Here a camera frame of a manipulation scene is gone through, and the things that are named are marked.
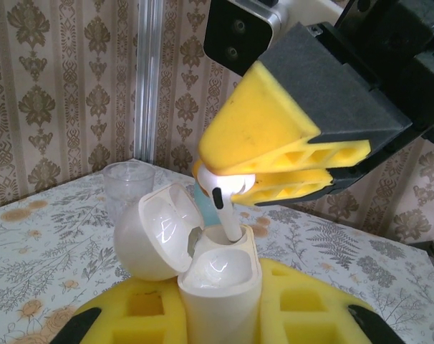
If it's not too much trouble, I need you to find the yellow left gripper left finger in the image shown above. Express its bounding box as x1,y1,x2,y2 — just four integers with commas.
57,276,189,344

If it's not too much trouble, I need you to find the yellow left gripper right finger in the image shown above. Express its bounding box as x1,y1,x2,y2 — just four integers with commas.
255,257,399,344

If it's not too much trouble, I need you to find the white oblong earbud case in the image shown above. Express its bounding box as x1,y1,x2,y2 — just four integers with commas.
113,181,263,344

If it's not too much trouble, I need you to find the white stem earbud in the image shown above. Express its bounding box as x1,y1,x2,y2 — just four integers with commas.
196,166,257,245

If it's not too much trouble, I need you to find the teal textured plastic cup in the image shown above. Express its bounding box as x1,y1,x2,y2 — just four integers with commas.
193,181,222,230

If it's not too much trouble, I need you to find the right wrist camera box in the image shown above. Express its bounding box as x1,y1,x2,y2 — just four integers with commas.
203,0,291,77

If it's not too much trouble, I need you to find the aluminium frame post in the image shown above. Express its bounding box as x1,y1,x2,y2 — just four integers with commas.
135,0,179,166

